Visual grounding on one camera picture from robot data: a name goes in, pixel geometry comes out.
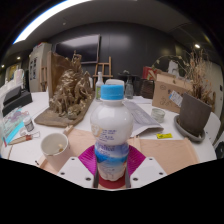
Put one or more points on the printed newspaper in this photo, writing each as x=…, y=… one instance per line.
x=141, y=118

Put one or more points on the white paper cup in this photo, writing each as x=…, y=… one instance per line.
x=55, y=153

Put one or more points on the black wall screen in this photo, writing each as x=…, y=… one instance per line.
x=80, y=48

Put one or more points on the clear glass bottle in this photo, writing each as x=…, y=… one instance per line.
x=129, y=90

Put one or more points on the wooden easel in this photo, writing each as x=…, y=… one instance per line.
x=44, y=78
x=102, y=68

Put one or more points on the thin wooden brush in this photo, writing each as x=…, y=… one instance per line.
x=9, y=152

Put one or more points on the small clear round jar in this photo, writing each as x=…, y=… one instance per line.
x=158, y=115

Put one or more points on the red storage box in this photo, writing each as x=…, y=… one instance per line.
x=150, y=72

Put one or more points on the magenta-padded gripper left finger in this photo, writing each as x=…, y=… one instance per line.
x=76, y=172

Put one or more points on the white cabinet with posters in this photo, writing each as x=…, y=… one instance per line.
x=38, y=66

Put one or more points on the glass bottle with green label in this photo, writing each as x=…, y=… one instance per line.
x=99, y=88

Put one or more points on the golden carved sculpture on wood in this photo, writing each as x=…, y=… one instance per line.
x=71, y=93

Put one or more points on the white bottle with blue cap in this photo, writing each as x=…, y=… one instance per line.
x=111, y=123

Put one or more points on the desktop printer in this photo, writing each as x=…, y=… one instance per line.
x=16, y=100

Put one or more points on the white plastic chair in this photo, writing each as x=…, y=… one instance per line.
x=115, y=82

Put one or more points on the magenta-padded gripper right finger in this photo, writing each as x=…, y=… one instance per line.
x=148, y=172

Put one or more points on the dark brown bag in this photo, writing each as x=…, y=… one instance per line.
x=147, y=89

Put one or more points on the round ceiling spotlight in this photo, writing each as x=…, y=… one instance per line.
x=197, y=46

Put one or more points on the brown cardboard box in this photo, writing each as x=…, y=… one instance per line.
x=166, y=91

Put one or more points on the grey round plant saucer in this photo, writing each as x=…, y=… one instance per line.
x=181, y=132

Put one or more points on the long ceiling light strip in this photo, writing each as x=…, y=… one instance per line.
x=43, y=16

